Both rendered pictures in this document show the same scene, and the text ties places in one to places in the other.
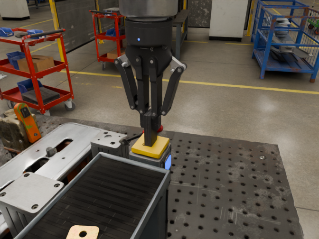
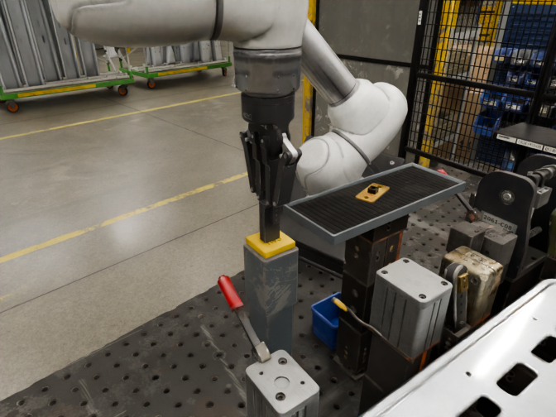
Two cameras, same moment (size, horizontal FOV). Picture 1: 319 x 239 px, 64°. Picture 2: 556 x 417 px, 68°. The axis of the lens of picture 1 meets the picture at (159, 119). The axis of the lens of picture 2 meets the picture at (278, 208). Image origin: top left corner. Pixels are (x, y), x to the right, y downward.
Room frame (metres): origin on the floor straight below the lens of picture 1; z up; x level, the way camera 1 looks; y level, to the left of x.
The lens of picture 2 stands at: (0.90, 0.34, 1.51)
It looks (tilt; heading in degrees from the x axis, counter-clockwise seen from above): 28 degrees down; 213
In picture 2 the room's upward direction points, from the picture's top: straight up
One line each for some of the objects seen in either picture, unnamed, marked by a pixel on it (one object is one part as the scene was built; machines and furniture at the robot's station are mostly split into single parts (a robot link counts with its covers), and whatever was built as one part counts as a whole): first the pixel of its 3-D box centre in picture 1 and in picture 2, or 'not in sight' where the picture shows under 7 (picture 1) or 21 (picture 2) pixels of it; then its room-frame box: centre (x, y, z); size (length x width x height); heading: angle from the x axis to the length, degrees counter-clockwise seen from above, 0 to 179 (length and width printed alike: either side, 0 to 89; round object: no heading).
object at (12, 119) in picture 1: (27, 160); not in sight; (0.70, 0.47, 0.88); 0.15 x 0.11 x 0.36; 68
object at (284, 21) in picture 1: (275, 26); not in sight; (5.66, -2.47, 0.48); 1.20 x 0.80 x 0.95; 166
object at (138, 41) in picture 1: (149, 47); (268, 123); (0.42, 0.02, 1.35); 0.08 x 0.07 x 0.09; 68
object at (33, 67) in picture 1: (32, 72); not in sight; (2.72, 1.42, 0.49); 0.81 x 0.47 x 0.97; 61
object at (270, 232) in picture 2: (148, 127); (270, 221); (0.42, 0.02, 1.19); 0.03 x 0.01 x 0.07; 158
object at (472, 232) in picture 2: not in sight; (448, 304); (0.10, 0.28, 0.90); 0.05 x 0.05 x 0.40; 68
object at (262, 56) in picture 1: (285, 41); not in sight; (4.31, -2.10, 0.47); 1.20 x 0.80 x 0.95; 168
